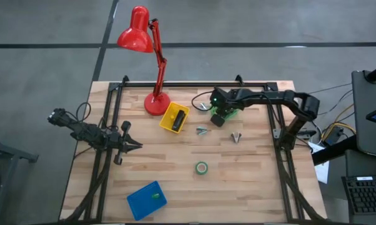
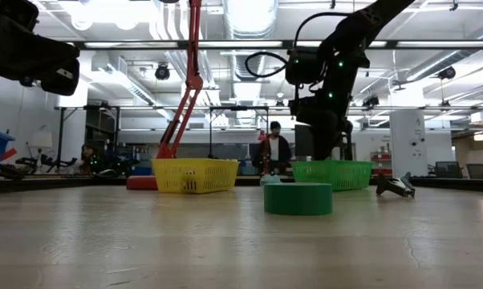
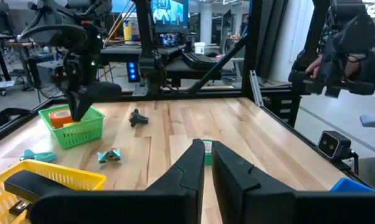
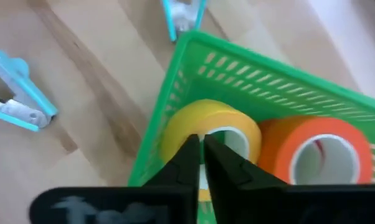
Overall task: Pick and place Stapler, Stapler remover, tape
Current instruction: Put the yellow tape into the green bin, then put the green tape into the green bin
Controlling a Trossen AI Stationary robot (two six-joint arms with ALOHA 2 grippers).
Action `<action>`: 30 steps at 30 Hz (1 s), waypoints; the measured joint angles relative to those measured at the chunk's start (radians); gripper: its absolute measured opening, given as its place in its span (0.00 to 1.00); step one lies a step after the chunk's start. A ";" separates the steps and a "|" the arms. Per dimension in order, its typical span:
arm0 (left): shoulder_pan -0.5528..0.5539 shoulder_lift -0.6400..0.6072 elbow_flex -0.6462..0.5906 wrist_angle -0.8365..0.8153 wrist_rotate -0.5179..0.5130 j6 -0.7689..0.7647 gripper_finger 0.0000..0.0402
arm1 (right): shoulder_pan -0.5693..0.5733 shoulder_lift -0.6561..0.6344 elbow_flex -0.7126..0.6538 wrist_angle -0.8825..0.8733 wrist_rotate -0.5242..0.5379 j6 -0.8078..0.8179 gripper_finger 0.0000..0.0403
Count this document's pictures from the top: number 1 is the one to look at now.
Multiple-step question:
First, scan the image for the grey metal stand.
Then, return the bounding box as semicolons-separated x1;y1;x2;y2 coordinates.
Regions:
0;124;39;219

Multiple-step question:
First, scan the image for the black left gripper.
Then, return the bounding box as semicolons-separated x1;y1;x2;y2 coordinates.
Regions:
109;120;144;166

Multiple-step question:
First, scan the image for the yellow cable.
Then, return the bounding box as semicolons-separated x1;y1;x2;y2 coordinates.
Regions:
321;104;357;141

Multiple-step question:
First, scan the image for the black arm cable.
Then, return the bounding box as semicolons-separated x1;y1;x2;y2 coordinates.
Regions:
74;102;91;123
191;90;214;111

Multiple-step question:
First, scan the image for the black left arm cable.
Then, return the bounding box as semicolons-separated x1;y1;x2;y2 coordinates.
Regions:
74;102;91;123

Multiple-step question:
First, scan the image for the red desk lamp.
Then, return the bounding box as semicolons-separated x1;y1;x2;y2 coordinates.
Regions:
116;5;171;117

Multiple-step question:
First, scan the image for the white paper sheet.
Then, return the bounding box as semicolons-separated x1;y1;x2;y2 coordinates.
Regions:
308;142;330;184

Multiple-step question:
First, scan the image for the green plastic basket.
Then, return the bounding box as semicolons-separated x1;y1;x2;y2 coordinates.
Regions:
210;104;240;121

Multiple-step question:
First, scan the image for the black aluminium table frame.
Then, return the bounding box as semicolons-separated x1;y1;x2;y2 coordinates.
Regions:
59;74;326;223

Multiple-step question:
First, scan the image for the green tape roll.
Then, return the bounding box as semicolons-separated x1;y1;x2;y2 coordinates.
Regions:
194;161;209;176

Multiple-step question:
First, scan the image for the yellow plastic basket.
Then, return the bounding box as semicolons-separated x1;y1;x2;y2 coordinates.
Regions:
159;101;190;134

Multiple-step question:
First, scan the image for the black stapler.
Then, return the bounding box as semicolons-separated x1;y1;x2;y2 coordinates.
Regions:
171;109;186;132

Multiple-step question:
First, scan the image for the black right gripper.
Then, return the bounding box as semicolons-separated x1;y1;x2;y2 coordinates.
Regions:
209;87;242;128

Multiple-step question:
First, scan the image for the blue plastic basket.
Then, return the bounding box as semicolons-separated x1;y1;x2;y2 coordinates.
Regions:
126;180;168;221

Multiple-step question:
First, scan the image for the grey desk panel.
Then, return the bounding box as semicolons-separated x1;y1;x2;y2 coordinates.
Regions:
351;70;376;159

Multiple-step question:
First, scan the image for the black keyboard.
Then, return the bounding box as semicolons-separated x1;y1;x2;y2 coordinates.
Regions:
341;176;376;215

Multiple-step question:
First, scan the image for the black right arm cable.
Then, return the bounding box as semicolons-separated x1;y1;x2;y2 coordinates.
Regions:
191;90;214;111

